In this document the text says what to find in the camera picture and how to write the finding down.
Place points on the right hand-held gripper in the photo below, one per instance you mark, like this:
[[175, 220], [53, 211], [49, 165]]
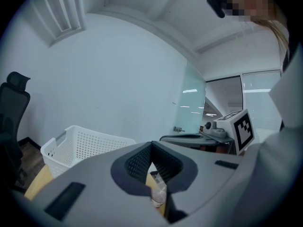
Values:
[[241, 131]]

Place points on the frosted glass door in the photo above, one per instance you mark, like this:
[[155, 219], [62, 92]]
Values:
[[191, 98]]

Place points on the person's head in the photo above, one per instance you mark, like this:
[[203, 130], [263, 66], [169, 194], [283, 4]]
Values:
[[251, 1]]

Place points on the bottle with red cap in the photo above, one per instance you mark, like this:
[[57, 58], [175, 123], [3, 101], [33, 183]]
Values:
[[158, 195]]

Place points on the black mesh office chair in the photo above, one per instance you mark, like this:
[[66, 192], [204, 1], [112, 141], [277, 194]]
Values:
[[11, 107]]

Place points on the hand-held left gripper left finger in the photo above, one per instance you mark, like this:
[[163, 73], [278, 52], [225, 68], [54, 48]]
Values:
[[99, 197]]

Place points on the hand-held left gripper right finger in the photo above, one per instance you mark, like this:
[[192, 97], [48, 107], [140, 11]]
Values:
[[208, 174]]

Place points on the white plastic basket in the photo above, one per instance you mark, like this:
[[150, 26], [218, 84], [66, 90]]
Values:
[[82, 143]]

